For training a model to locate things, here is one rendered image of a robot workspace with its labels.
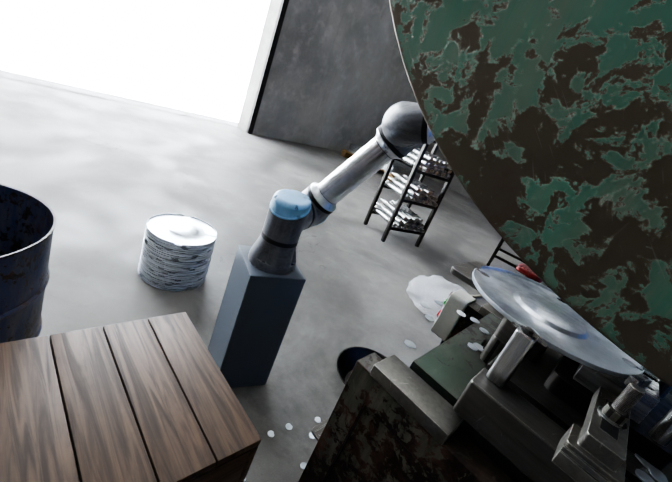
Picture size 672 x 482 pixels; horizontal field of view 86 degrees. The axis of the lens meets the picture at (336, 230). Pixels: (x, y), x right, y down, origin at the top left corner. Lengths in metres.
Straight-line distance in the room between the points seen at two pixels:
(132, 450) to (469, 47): 0.75
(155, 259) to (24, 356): 0.82
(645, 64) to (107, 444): 0.82
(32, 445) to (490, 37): 0.81
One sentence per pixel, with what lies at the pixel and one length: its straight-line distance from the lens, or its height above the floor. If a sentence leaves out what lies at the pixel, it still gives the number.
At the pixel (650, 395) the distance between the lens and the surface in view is 0.70.
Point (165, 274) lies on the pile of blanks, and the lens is 1.67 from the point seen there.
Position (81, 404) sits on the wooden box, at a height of 0.35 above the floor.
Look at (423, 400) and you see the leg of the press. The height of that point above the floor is 0.64.
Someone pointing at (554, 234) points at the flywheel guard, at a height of 0.97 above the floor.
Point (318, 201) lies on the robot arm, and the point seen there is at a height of 0.67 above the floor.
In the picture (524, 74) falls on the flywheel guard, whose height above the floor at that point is 1.05.
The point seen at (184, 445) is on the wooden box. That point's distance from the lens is 0.80.
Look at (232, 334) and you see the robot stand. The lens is 1.19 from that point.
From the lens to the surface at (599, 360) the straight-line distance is 0.69.
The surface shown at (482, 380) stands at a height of 0.70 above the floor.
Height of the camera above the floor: 1.00
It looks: 20 degrees down
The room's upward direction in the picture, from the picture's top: 22 degrees clockwise
